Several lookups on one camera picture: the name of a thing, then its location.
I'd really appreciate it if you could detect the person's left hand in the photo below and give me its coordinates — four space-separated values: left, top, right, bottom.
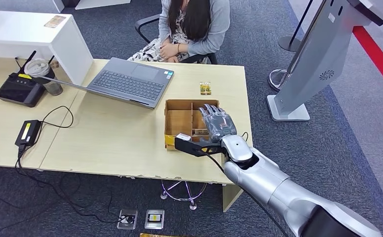
159 42 180 61

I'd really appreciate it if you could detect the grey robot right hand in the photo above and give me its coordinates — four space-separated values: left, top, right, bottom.
198 103 238 144

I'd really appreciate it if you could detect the yellow green ID card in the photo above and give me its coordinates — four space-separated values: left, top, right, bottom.
199 81 212 96

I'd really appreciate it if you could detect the wooden divided box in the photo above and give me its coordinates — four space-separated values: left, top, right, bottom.
164 99 221 151

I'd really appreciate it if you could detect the clear lidded drink cup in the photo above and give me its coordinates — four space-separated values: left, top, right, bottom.
24 58 64 96

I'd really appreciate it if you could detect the person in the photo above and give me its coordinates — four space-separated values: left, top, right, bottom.
127 0 230 63

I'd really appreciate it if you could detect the beige card on cabinet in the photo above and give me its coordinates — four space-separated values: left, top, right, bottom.
44 14 67 29

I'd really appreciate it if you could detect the grey open laptop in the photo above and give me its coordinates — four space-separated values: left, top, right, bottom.
42 57 175 110

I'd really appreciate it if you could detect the chrome stanchion base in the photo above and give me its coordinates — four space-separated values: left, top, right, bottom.
268 69 293 92

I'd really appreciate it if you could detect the white flat board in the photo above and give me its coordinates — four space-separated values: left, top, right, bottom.
75 0 132 10

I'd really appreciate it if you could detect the chrome stool base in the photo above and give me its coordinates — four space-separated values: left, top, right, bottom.
160 180 208 211

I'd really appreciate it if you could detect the floor socket with yellow label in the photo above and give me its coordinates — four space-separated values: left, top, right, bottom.
145 209 165 230

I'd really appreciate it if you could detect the silver kiosk stand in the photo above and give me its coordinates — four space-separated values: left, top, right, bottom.
267 0 383 122

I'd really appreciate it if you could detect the floor socket with plug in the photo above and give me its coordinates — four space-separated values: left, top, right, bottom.
116 209 139 231

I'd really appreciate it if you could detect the white low cabinet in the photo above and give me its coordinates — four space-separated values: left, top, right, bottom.
0 0 65 14

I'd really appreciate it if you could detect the white desk cabinet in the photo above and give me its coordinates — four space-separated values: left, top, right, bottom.
0 10 94 86

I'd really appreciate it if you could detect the black router with antennas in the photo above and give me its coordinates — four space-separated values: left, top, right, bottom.
0 50 56 108

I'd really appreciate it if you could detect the black power adapter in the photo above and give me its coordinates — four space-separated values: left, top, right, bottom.
15 119 42 147

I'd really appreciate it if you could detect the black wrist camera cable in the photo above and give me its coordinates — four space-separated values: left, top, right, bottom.
207 131 289 237

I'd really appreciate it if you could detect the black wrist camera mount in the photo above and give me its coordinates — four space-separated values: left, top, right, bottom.
174 132 227 158

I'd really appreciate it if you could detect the black stanchion post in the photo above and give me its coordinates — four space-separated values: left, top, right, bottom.
278 0 314 52

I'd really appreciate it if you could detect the thin black adapter cable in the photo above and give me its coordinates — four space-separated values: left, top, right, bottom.
39 105 75 128

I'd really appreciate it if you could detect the black mains cable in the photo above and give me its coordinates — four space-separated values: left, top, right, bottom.
0 145 135 237

